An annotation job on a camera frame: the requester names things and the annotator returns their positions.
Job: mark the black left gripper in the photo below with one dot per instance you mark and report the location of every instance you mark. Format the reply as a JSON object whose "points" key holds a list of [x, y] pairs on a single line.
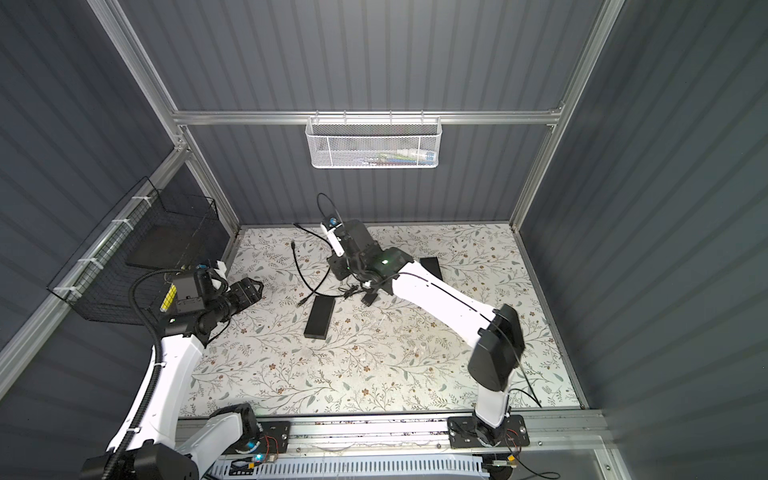
{"points": [[245, 292]]}

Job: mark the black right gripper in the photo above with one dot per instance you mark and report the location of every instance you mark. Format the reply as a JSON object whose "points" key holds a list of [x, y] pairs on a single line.
{"points": [[340, 271]]}

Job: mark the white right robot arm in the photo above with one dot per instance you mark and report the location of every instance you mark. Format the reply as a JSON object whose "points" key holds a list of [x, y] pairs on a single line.
{"points": [[493, 334]]}

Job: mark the black wire wall basket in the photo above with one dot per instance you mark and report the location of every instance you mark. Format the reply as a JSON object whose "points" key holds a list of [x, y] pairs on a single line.
{"points": [[174, 227]]}

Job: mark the items in white basket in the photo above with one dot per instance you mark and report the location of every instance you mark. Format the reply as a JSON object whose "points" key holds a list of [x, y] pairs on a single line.
{"points": [[409, 157]]}

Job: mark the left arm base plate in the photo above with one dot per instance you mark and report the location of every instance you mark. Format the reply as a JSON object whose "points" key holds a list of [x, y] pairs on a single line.
{"points": [[273, 439]]}

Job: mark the white slotted cable duct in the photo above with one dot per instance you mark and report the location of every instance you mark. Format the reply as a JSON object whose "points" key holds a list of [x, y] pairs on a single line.
{"points": [[443, 466]]}

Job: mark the white wire mesh basket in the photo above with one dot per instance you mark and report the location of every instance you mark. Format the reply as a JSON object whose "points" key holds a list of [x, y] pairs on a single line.
{"points": [[335, 145]]}

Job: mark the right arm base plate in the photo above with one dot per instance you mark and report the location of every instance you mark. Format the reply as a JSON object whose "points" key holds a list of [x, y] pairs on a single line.
{"points": [[466, 432]]}

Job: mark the black network switch box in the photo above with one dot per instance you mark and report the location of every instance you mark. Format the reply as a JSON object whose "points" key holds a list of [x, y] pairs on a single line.
{"points": [[432, 265]]}

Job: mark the long black power brick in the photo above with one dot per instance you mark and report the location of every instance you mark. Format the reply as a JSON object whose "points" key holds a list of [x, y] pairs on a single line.
{"points": [[319, 319]]}

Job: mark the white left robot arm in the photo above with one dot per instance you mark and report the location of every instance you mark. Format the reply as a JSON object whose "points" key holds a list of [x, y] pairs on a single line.
{"points": [[145, 445]]}

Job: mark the black power adapter with cable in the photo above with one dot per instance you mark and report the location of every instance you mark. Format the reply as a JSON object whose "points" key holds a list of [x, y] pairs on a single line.
{"points": [[369, 291]]}

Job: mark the yellow striped tool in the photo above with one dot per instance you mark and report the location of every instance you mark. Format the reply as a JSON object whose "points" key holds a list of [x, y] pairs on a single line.
{"points": [[169, 299]]}

